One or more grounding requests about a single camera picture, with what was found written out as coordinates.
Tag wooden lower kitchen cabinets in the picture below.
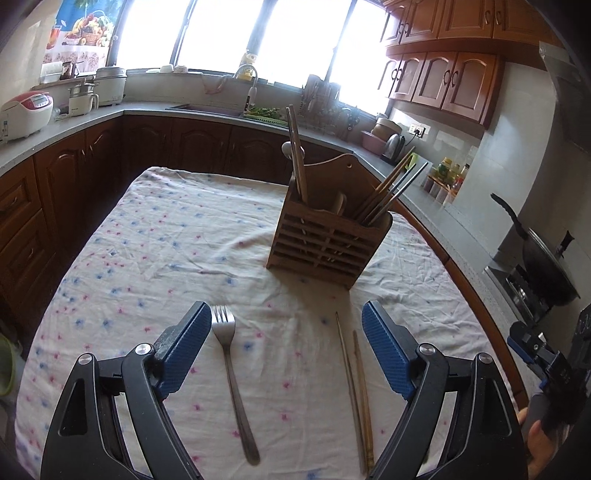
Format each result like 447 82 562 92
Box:
0 114 370 324

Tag metal fork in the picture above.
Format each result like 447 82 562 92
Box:
211 305 262 464

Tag pink plastic basin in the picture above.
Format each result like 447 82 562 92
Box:
361 129 389 154

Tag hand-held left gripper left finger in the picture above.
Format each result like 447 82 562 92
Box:
41 301 213 480

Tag wooden kitchen cabinets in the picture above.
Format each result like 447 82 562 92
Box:
0 114 370 324
379 0 557 131

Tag tall wooden spatula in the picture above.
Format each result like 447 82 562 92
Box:
285 105 309 205

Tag small white kitchen appliance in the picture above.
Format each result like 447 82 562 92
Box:
68 79 100 112

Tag wooden upper kitchen cabinets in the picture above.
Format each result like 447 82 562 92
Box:
379 0 557 131

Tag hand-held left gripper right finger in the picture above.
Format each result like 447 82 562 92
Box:
361 300 529 480

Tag metal kitchen faucet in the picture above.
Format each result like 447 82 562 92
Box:
233 64 260 112

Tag gas stove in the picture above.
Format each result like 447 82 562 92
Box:
484 262 557 326

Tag metal chopstick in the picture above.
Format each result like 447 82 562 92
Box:
372 161 431 225
335 312 368 474
364 155 420 222
368 161 424 224

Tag large metal rice cooker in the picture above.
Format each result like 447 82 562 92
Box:
95 65 128 108

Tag stack of bowls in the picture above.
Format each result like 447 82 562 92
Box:
372 116 403 139

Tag wooden slatted utensil holder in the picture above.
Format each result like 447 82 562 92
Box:
266 154 394 291

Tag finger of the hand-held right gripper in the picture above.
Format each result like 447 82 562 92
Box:
508 323 555 384

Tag white floral tablecloth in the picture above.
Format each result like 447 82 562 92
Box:
14 166 522 480

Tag metal electric kettle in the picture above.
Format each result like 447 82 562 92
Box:
381 132 408 163

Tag fruit wall poster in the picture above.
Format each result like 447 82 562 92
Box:
42 0 117 78

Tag person's right hand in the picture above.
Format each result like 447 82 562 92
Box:
517 408 566 480

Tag range hood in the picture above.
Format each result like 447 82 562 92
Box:
538 41 591 154

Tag group of condiment bottles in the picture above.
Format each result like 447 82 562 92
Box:
426 157 471 205

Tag green leafy vegetables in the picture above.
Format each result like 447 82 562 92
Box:
244 106 285 123

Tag dish rack with utensils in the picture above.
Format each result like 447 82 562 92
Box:
301 74 345 131

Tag white and red rice cooker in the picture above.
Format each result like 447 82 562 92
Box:
0 91 55 142

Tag black wok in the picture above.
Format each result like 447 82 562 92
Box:
491 193 580 306

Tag green plastic bin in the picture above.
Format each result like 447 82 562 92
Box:
0 332 19 398

